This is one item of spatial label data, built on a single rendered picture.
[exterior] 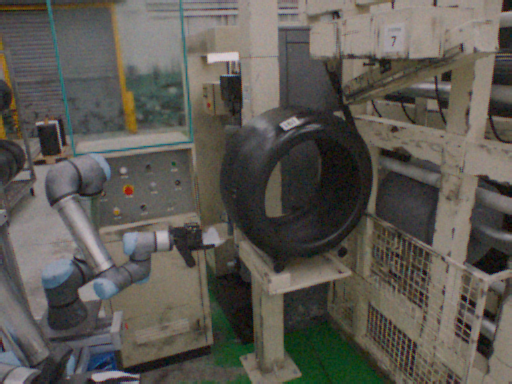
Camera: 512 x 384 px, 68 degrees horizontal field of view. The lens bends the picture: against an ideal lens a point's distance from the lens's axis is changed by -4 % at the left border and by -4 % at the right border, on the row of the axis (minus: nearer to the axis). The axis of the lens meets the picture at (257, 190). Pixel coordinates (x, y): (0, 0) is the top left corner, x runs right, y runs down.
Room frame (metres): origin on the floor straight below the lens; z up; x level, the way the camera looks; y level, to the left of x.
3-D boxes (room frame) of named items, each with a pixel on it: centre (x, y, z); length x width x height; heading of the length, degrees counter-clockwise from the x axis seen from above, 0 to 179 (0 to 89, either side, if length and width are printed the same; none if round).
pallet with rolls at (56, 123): (7.34, 3.91, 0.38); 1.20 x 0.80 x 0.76; 19
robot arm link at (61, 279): (1.28, 0.76, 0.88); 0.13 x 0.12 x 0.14; 150
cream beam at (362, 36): (1.50, -0.46, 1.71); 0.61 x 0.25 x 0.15; 21
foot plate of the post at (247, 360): (1.74, -0.03, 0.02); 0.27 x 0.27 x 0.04; 21
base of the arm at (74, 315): (1.27, 0.77, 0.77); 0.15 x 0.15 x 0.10
